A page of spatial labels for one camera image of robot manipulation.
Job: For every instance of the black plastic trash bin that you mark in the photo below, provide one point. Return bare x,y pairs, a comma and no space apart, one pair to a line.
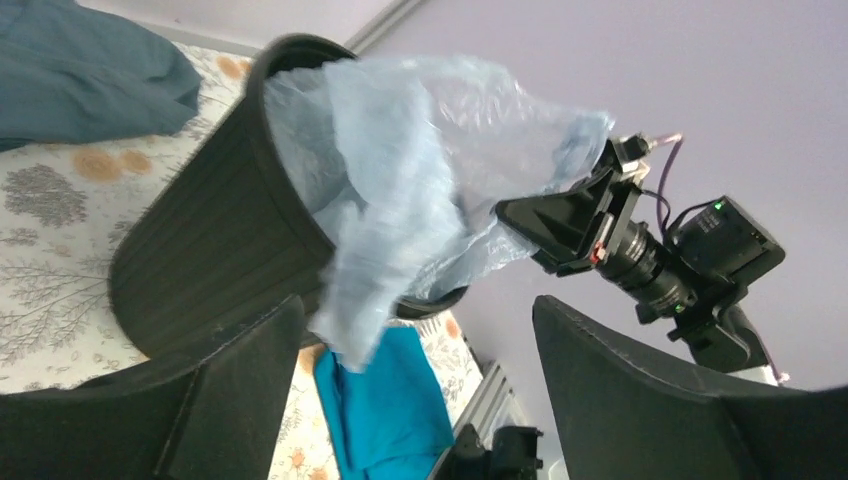
228,238

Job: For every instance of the floral patterned table mat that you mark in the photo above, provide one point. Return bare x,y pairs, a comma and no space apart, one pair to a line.
64,208

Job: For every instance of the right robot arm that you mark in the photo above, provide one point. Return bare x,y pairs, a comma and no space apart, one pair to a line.
695,270

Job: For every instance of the bright blue folded cloth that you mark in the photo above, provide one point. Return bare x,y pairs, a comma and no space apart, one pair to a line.
390,421

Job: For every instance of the grey-blue crumpled cloth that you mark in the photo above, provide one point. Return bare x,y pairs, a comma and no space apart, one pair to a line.
73,75

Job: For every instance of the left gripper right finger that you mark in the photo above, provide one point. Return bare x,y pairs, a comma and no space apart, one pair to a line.
625,410

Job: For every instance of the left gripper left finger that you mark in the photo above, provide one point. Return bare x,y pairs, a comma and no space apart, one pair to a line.
210,410

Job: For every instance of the light blue plastic trash bag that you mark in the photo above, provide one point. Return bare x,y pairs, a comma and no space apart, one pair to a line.
401,162

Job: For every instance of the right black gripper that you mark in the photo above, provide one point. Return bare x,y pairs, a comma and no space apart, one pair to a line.
590,226

